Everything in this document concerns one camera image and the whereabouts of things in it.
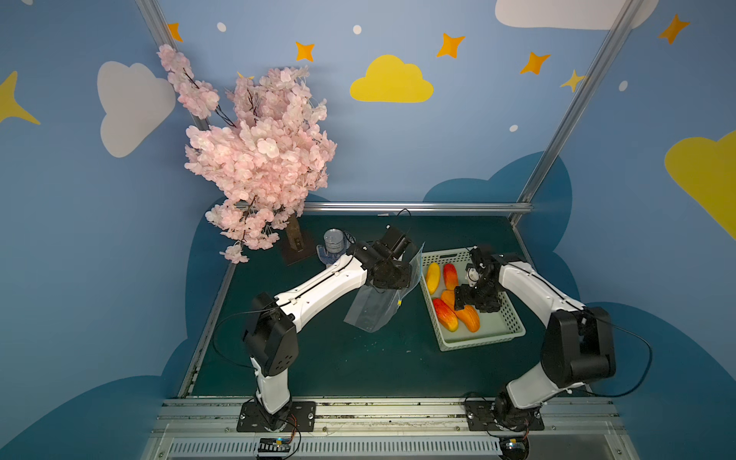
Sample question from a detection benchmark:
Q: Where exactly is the large orange mango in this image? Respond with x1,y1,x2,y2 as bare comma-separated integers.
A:
440,291,480,333

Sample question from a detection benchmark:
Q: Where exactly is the clear zip-top bag blue zipper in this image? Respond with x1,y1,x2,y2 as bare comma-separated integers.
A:
344,243,425,333

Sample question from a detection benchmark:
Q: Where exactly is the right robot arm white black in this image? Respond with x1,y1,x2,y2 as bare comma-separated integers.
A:
455,245,616,411

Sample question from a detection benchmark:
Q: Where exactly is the red orange mango top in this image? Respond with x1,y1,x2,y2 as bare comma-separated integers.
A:
443,264,459,292

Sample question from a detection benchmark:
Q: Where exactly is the red yellow mango left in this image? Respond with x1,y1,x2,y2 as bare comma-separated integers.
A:
432,298,459,333

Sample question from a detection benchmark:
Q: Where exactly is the yellow orange mango top left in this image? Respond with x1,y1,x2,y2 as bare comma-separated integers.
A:
425,263,441,295

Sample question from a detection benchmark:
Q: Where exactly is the pale green perforated plastic basket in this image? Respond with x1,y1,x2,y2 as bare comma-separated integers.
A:
421,245,526,352

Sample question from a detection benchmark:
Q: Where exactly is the silver metal can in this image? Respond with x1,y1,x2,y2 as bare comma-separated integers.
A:
323,228,346,255

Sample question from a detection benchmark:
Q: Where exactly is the right controller board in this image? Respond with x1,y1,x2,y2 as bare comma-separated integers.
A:
499,437,529,460

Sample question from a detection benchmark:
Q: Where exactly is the controller board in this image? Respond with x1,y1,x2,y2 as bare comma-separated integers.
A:
499,437,529,460
255,437,291,459

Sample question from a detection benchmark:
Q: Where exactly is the pink cherry blossom tree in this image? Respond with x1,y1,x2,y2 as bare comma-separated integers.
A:
168,52,337,265

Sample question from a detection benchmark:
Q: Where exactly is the left controller board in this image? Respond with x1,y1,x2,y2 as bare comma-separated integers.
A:
255,437,291,459

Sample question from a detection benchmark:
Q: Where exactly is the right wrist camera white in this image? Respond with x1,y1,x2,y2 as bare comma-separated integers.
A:
466,264,480,287

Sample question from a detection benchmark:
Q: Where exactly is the aluminium frame back bar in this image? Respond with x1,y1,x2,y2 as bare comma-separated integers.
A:
304,202,533,215

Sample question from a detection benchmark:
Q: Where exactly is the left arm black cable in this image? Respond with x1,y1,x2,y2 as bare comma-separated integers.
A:
211,307,260,372

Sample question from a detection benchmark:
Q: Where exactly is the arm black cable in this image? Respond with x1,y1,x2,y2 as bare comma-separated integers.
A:
580,318,655,399
211,307,260,372

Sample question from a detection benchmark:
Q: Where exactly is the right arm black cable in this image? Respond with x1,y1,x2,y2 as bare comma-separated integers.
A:
580,318,655,399

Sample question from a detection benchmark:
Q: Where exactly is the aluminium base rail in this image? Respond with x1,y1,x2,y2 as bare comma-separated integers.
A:
141,397,638,459

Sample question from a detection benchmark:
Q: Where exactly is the aluminium frame right post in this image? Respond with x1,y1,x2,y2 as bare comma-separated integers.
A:
509,0,644,228

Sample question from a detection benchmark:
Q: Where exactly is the aluminium frame post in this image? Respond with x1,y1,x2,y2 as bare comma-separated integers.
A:
509,0,644,228
136,1,210,130

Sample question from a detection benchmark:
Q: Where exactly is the aluminium frame left post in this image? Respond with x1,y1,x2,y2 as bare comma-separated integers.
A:
136,1,210,130

